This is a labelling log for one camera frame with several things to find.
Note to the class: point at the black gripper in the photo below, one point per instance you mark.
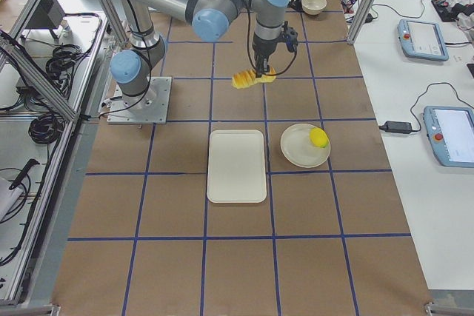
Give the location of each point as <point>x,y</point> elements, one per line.
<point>264,46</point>

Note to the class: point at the beige round plate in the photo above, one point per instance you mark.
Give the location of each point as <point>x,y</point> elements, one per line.
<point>297,148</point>

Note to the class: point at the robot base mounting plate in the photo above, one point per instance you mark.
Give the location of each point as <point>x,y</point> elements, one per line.
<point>151,108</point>

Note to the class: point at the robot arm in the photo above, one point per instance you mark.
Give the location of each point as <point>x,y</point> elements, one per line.
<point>210,20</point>

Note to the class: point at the beige bowl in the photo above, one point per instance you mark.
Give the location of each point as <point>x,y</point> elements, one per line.
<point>313,7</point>

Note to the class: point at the white rectangular tray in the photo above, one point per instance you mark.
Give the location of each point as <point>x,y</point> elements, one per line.
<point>236,167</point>

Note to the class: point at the lower teach pendant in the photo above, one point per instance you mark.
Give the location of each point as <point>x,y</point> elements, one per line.
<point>450,133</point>

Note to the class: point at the upper teach pendant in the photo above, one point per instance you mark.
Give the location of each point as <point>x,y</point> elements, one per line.
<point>422,40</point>

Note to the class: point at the striped bread loaf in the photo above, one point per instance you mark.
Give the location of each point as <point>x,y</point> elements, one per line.
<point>248,78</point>

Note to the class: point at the black power brick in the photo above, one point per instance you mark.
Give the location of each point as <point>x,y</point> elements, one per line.
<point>400,127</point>

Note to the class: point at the teach pendant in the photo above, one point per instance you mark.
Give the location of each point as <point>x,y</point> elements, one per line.
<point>450,133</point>
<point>422,40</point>

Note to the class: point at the yellow lemon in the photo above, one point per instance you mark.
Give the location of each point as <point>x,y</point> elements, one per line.
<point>318,137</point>

